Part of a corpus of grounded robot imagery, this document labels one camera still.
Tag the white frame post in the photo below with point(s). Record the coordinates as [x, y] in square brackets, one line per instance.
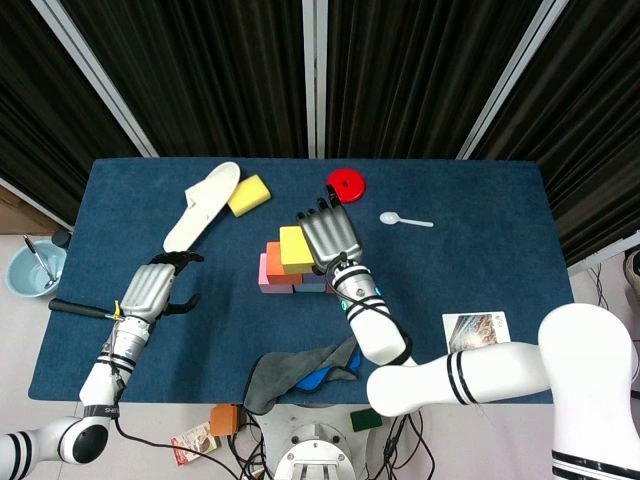
[314, 75]
[514, 75]
[95, 75]

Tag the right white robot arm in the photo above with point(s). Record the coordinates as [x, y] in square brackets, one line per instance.
[500, 375]

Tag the orange foam cube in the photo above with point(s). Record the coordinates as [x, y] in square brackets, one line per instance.
[274, 265]

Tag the orange box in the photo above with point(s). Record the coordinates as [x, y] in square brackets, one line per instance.
[225, 420]

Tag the brown cardboard box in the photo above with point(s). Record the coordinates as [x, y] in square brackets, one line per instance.
[20, 217]

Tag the grey and blue cloth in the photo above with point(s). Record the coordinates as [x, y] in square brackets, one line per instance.
[285, 370]

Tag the white plastic spoon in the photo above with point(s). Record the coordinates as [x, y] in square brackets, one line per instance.
[388, 218]

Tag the black round cap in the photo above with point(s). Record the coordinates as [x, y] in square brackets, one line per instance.
[62, 238]

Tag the red round disc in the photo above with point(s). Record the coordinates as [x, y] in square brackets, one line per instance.
[352, 182]

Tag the yellow foam cube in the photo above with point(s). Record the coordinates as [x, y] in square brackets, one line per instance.
[296, 247]

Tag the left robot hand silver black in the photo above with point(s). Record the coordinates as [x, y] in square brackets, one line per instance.
[147, 290]

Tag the light blue bowl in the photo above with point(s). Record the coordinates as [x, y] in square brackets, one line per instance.
[22, 280]

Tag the printed paper packet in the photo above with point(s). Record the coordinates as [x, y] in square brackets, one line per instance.
[192, 446]

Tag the yellow green sponge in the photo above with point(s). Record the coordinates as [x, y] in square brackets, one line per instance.
[248, 196]

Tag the metal spoon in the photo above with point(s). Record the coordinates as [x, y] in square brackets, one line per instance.
[52, 283]

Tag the blue table cover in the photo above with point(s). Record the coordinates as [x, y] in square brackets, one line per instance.
[225, 310]

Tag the printed photo card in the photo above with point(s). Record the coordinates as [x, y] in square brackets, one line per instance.
[475, 330]

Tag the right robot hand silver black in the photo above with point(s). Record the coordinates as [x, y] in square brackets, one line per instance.
[330, 240]

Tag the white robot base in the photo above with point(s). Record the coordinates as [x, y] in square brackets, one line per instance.
[315, 450]

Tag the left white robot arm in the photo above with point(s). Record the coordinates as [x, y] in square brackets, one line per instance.
[100, 385]

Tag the white screen base rail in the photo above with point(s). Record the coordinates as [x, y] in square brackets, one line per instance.
[605, 255]
[30, 197]

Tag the light blue foam cube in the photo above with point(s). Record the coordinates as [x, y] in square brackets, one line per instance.
[310, 288]

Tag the white round device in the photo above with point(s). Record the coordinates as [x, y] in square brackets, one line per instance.
[634, 272]

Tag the dark green block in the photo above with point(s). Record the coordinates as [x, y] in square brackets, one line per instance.
[364, 422]

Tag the dark pleated curtain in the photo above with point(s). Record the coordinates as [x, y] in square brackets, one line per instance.
[415, 75]
[600, 125]
[30, 100]
[200, 75]

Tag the pink foam cube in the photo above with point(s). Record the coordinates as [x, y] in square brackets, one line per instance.
[274, 289]

